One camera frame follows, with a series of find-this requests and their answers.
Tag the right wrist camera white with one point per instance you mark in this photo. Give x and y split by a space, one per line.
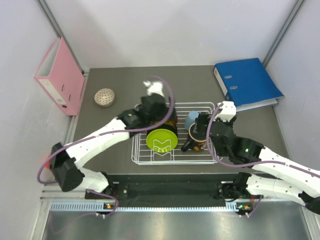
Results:
226 111

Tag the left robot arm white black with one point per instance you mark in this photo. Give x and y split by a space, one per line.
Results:
67 161

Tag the pink binder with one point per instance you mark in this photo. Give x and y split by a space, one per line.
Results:
62 79

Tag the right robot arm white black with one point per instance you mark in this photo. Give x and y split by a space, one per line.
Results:
290 180

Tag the light blue cup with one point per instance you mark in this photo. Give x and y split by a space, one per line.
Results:
190 119

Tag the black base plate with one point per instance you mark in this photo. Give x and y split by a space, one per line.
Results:
173 190

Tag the black skull mug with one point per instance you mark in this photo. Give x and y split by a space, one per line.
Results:
196 139

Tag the lime green plate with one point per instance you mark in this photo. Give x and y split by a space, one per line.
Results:
162 140

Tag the slotted cable duct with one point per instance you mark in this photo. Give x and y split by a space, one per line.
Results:
60 206

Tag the red emergency button box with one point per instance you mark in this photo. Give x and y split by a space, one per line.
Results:
48 164

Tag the white wire dish rack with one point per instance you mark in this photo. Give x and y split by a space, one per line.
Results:
142 155

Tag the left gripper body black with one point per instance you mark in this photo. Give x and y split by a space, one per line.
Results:
159 118

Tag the black gold plate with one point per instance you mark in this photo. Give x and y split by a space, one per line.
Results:
168 125

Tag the patterned small bowl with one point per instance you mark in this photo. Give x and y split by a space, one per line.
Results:
104 97

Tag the blue binder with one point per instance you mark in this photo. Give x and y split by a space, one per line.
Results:
247 84

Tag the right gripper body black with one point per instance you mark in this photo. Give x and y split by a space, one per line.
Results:
203 120

